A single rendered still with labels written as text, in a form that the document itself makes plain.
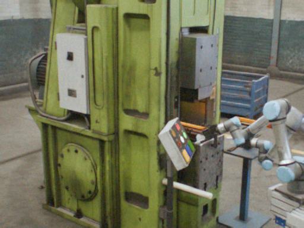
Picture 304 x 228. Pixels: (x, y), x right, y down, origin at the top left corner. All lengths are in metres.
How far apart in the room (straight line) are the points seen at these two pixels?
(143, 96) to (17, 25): 6.27
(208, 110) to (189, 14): 0.89
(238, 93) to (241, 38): 4.69
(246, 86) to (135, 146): 3.94
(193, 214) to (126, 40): 1.55
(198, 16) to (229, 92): 3.98
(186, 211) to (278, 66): 8.11
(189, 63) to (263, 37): 8.31
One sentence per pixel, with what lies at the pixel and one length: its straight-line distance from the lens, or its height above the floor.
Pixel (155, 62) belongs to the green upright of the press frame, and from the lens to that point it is 3.33.
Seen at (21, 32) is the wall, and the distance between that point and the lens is 9.60.
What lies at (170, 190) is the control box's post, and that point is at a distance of 3.30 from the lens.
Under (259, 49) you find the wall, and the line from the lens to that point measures 11.76.
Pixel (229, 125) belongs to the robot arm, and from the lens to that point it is 3.14.
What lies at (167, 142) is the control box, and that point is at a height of 1.12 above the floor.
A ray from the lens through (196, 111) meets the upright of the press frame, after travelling 3.99.
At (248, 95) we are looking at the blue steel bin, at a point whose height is 0.45.
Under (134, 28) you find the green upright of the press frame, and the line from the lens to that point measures 3.51.
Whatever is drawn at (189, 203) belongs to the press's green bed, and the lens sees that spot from 3.85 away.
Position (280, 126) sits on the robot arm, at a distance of 2.90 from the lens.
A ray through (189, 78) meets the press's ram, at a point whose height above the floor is 1.45.
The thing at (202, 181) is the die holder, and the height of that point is 0.58.
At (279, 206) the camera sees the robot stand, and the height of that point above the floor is 0.68.
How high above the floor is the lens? 2.11
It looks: 16 degrees down
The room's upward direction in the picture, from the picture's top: 2 degrees clockwise
